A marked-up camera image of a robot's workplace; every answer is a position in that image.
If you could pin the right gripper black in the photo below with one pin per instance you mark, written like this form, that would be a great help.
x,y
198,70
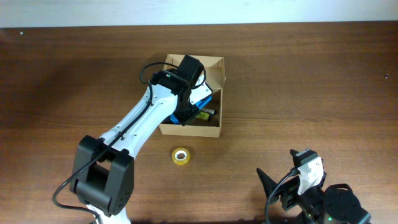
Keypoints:
x,y
289,189

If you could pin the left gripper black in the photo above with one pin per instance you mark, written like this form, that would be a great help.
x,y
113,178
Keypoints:
x,y
187,116

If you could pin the yellow highlighter pen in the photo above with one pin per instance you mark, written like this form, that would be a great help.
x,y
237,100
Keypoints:
x,y
204,116

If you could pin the black whiteboard marker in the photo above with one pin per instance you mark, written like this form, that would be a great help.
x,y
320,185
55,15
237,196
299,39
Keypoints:
x,y
210,111

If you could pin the blue plastic holder block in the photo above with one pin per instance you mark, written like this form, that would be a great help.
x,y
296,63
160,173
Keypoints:
x,y
188,113

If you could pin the yellow adhesive tape roll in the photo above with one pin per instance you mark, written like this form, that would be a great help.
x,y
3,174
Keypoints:
x,y
180,156

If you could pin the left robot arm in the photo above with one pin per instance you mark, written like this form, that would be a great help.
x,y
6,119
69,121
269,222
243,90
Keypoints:
x,y
103,169

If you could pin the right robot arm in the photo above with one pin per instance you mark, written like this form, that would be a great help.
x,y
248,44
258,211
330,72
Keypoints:
x,y
336,204

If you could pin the open cardboard box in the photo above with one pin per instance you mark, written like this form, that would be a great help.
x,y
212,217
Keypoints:
x,y
215,79

